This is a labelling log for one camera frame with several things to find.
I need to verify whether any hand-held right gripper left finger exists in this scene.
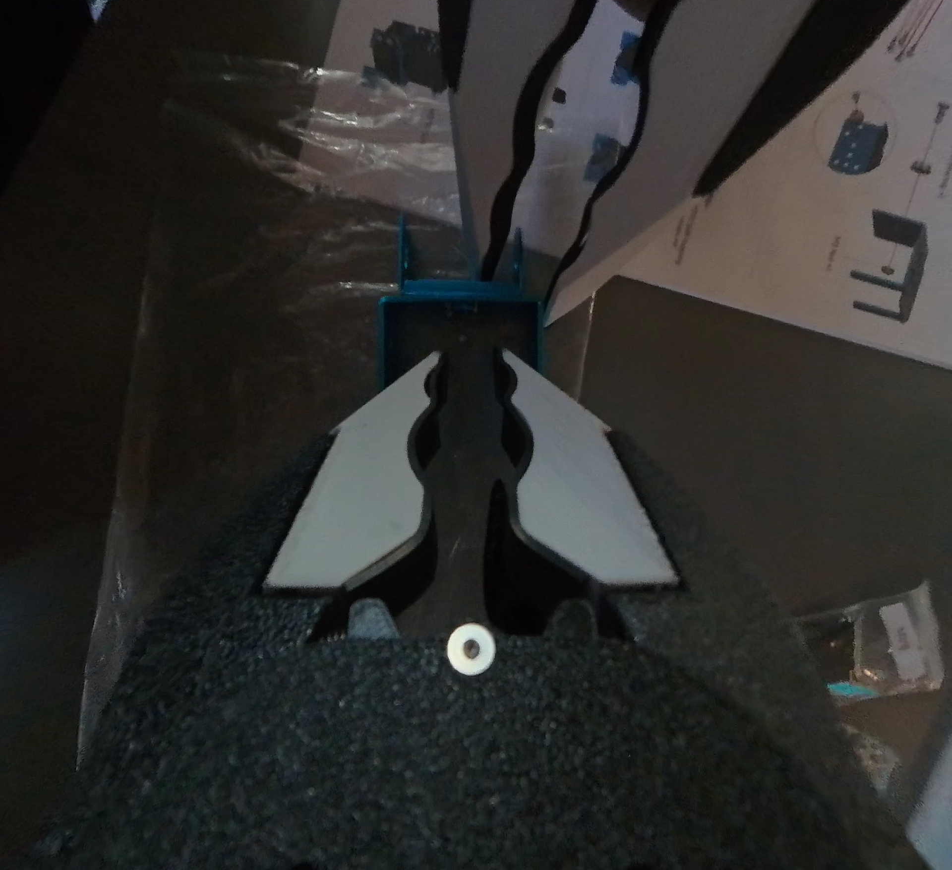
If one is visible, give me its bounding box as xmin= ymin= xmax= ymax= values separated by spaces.
xmin=262 ymin=351 xmax=447 ymax=621

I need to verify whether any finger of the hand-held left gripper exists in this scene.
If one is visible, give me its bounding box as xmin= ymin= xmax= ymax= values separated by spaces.
xmin=541 ymin=0 xmax=832 ymax=328
xmin=448 ymin=0 xmax=608 ymax=283

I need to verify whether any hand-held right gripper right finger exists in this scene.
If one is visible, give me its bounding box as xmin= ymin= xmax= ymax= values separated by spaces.
xmin=482 ymin=351 xmax=681 ymax=636

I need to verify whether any large blue metal U bracket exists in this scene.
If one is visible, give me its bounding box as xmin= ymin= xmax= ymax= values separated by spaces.
xmin=378 ymin=292 xmax=549 ymax=395

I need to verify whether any small blue flanged metal bracket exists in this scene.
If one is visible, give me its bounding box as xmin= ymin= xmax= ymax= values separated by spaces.
xmin=396 ymin=210 xmax=527 ymax=300

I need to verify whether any white printed instruction sheet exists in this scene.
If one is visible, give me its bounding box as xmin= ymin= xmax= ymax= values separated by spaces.
xmin=301 ymin=0 xmax=952 ymax=367

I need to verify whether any clear plastic bag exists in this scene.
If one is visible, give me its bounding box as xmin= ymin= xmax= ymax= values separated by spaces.
xmin=85 ymin=52 xmax=599 ymax=663

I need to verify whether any pile of small screw bags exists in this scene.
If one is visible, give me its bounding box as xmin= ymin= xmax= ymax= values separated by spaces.
xmin=799 ymin=582 xmax=940 ymax=703

